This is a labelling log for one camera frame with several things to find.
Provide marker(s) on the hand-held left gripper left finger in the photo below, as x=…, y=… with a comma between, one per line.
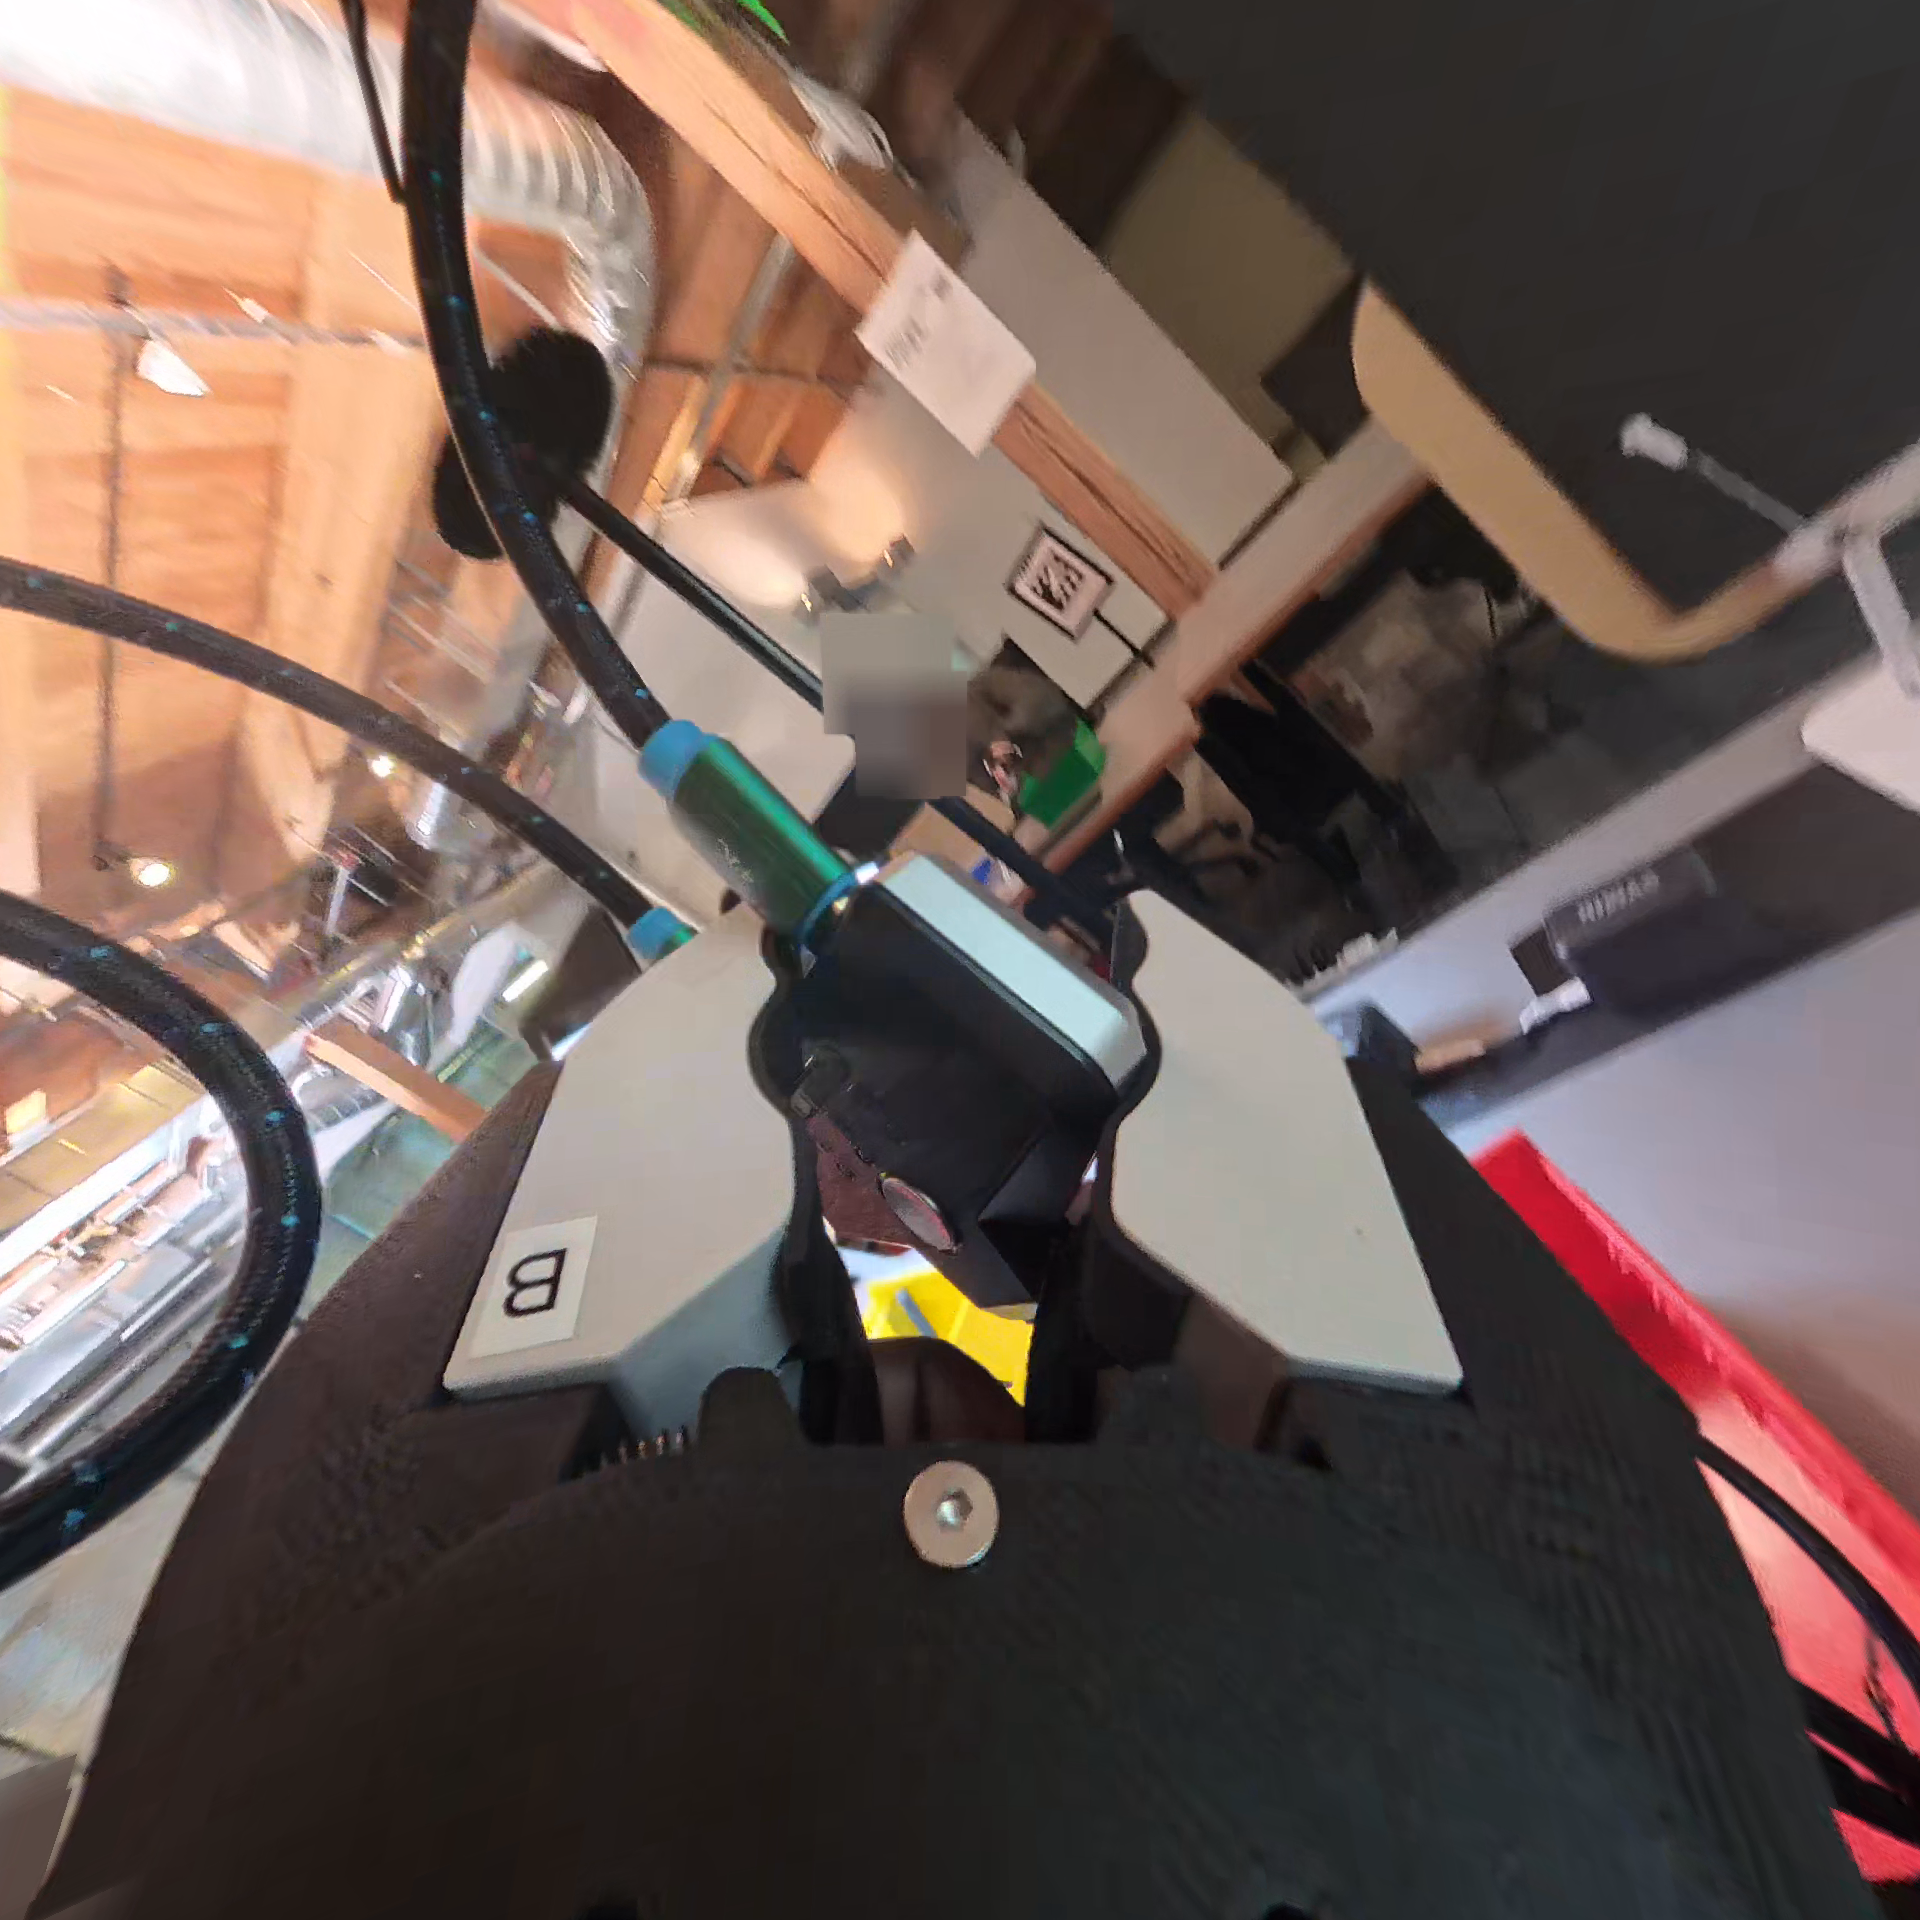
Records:
x=664, y=1152

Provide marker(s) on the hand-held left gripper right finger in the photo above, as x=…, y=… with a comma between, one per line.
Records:
x=1275, y=1184

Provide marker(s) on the black hdmi switch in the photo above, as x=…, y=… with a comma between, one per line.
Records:
x=960, y=1051

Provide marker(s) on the red plastic bin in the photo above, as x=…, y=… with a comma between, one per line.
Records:
x=1723, y=1352

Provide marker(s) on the grey cube device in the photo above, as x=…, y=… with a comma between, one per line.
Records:
x=1619, y=919

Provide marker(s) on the green plastic bin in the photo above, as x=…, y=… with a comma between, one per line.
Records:
x=1069, y=775

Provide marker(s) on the wooden office desk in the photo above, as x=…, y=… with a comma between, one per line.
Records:
x=1294, y=585

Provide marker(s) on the black round-top light stand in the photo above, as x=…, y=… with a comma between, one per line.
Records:
x=563, y=400

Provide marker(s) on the white panel stand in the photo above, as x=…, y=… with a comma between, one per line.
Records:
x=1873, y=703

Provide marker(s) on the white paper notice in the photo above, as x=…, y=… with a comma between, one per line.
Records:
x=948, y=346

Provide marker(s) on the square marker wall tag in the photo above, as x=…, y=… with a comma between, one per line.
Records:
x=1059, y=579

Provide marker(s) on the silver air duct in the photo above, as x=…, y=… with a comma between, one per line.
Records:
x=572, y=194

